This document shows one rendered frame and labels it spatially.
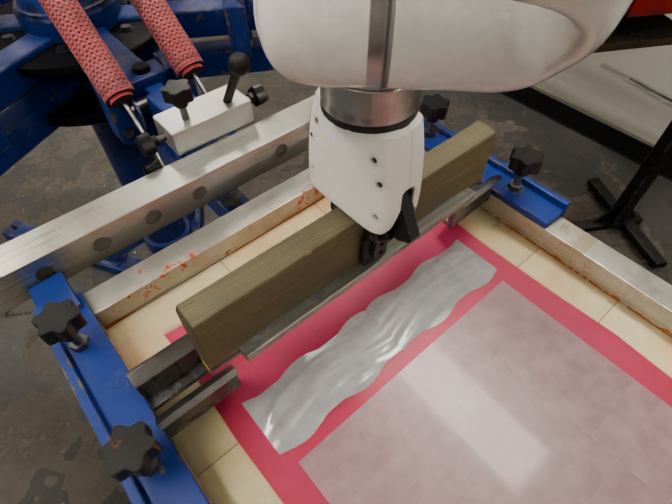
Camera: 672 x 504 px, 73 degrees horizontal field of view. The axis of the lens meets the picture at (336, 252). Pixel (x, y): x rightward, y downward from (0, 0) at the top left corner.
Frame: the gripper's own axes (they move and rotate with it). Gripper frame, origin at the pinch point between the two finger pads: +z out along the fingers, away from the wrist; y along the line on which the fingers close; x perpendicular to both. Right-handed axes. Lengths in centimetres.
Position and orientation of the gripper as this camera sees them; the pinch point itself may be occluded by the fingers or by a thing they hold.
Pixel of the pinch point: (360, 234)
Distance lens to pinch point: 46.1
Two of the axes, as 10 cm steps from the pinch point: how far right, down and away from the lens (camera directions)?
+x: 7.6, -5.1, 4.1
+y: 6.5, 5.9, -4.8
